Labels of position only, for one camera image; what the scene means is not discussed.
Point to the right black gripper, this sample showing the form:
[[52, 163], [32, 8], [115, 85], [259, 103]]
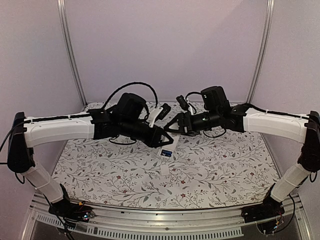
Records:
[[185, 124]]

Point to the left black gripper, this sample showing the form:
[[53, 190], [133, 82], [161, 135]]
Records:
[[154, 141]]

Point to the white remote control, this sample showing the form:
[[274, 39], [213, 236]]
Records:
[[170, 147]]

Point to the blue battery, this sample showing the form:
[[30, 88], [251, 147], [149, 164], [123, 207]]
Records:
[[166, 153]]

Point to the white battery cover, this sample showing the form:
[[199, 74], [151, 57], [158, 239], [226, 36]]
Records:
[[164, 170]]

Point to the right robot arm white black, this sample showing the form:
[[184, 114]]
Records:
[[302, 128]]

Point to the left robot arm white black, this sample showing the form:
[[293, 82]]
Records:
[[122, 119]]

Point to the floral table mat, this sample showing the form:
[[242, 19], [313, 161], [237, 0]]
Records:
[[214, 169]]

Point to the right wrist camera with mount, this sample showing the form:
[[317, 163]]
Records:
[[186, 105]]

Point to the right aluminium frame post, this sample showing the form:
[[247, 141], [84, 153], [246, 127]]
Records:
[[270, 5]]

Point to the aluminium frame post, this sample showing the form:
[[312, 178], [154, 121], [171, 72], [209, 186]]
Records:
[[270, 5], [61, 6]]

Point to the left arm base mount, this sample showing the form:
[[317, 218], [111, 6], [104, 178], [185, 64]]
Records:
[[74, 212]]

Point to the perforated white cable duct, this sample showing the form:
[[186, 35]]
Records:
[[157, 233]]

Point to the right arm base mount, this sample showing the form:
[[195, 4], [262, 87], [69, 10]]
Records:
[[268, 215]]

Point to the front aluminium rail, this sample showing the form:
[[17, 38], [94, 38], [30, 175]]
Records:
[[116, 216]]

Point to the left aluminium frame post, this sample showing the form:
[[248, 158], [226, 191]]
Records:
[[61, 6]]

